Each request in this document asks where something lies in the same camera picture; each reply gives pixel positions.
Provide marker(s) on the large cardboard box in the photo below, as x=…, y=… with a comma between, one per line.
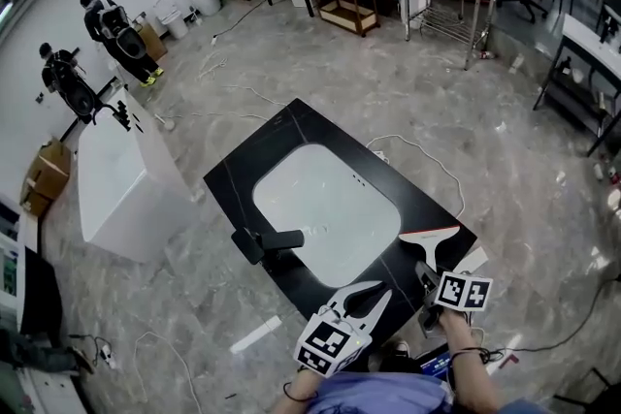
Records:
x=51, y=169

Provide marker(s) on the black and white counter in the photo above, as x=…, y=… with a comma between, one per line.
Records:
x=41, y=291

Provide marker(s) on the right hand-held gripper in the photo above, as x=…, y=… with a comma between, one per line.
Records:
x=466, y=293

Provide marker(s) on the black table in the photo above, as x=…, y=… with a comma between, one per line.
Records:
x=271, y=145

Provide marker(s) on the person's right forearm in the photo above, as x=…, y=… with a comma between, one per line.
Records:
x=468, y=368

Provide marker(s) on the white-topped black frame washstand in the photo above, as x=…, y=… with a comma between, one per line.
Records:
x=589, y=39

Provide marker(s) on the white shower head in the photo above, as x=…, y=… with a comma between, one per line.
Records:
x=167, y=123

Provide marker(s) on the black right wristband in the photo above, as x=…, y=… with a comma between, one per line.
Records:
x=466, y=351

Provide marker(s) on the small cardboard box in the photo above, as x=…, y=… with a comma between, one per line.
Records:
x=34, y=201

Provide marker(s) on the black sink faucet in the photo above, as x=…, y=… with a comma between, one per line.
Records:
x=252, y=245

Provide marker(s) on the white sink basin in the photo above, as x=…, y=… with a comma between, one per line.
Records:
x=330, y=203

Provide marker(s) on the black bathtub faucet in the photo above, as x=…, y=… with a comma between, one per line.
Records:
x=121, y=114

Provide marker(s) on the person's blue shirt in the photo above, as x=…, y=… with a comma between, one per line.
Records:
x=383, y=395

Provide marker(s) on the black wristband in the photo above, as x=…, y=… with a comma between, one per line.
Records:
x=466, y=351
x=296, y=397

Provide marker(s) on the phone with lit screen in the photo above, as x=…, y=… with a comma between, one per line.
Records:
x=436, y=366

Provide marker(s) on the white bathtub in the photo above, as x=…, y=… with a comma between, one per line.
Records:
x=116, y=189

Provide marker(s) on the ceiling tube light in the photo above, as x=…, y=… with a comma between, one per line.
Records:
x=5, y=12

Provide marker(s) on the person's shoe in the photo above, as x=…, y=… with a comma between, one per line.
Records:
x=400, y=349

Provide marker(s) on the white power strip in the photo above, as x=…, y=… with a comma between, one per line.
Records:
x=473, y=262

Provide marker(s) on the white and red squeegee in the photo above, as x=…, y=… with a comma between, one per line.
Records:
x=428, y=240

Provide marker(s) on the small white toilet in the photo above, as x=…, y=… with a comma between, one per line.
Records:
x=174, y=22

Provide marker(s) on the black left wristband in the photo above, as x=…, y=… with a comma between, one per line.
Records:
x=296, y=397

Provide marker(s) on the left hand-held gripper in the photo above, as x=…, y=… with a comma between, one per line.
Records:
x=325, y=344

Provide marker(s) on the person's left forearm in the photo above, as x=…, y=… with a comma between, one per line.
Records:
x=301, y=395

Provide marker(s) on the tall cardboard box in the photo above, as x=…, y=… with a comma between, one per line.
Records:
x=154, y=41

